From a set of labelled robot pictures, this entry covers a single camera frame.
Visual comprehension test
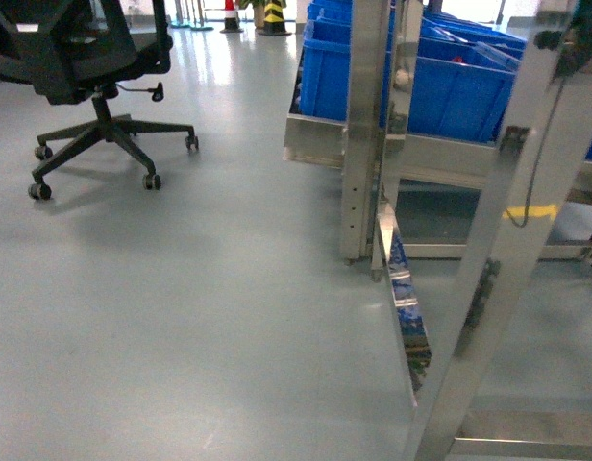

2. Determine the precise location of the red white traffic cone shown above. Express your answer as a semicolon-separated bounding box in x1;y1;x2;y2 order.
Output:
220;0;243;34

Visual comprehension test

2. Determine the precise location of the stainless steel roller rack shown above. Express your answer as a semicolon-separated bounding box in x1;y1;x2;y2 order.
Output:
285;1;592;460

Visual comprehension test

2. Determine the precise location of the black office chair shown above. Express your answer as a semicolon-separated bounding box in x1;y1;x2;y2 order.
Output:
0;1;199;200

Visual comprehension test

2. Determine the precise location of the large blue plastic crate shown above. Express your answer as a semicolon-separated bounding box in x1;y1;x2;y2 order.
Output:
298;20;519;143

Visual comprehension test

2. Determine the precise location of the yellow black striped bollard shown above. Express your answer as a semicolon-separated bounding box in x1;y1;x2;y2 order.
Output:
258;0;290;36

